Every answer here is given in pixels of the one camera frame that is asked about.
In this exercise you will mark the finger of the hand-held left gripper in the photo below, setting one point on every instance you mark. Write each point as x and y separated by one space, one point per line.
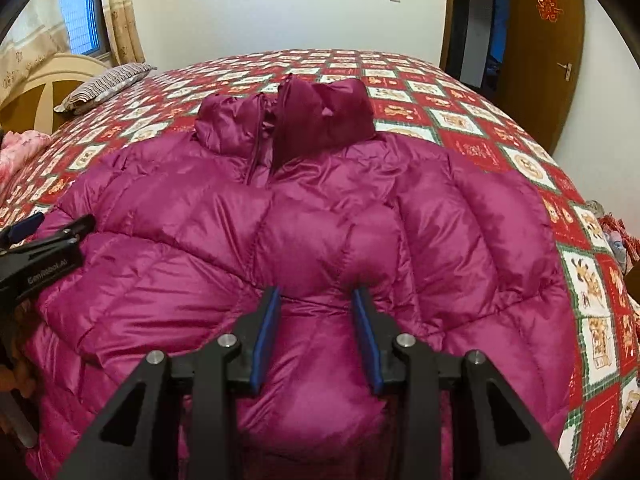
75 227
25 227

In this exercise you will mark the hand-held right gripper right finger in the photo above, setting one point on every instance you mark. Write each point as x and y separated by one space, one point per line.
369 340

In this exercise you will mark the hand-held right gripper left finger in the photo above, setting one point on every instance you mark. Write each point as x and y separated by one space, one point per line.
261 340

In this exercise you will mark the magenta down jacket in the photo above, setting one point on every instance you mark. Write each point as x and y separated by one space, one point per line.
310 210

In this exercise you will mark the pink cloth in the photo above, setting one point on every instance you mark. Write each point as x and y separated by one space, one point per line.
20 152

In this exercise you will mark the cream wooden headboard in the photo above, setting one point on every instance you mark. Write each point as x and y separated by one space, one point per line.
40 85

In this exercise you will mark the striped pillow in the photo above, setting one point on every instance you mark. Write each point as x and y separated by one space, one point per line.
105 85

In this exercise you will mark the beige patterned curtain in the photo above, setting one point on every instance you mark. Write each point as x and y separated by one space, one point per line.
122 15

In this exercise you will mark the window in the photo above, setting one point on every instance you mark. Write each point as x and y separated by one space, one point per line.
80 5

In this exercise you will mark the red printed bed blanket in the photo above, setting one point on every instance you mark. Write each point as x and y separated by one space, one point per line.
450 125

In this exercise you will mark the pile of colourful clutter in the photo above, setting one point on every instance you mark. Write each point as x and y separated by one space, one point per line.
615 240

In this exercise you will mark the brown wooden door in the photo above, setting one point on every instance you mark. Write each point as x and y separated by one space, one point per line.
540 85

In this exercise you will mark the red paper door decoration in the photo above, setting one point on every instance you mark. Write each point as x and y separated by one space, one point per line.
549 6

